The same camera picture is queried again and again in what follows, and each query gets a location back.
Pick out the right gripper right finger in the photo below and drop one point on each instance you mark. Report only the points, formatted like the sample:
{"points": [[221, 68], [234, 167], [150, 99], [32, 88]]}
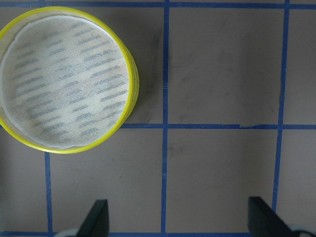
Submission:
{"points": [[263, 222]]}

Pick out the yellow steamer layer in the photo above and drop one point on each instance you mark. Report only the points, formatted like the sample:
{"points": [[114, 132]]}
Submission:
{"points": [[66, 81], [135, 84]]}

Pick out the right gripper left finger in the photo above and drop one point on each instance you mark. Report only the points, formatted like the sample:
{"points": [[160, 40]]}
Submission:
{"points": [[96, 223]]}

